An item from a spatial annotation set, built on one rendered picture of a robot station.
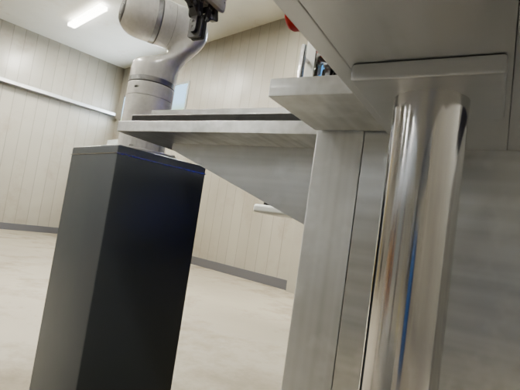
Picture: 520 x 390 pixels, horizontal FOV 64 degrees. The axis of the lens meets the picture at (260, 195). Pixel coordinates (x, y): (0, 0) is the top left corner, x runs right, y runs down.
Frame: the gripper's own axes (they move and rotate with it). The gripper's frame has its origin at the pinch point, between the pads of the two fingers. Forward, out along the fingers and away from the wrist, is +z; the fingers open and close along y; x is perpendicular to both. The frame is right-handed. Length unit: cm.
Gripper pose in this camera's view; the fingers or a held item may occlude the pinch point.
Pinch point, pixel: (196, 29)
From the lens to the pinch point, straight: 92.2
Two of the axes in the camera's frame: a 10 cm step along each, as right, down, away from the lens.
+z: -1.4, 9.9, -0.8
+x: -8.6, -0.9, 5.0
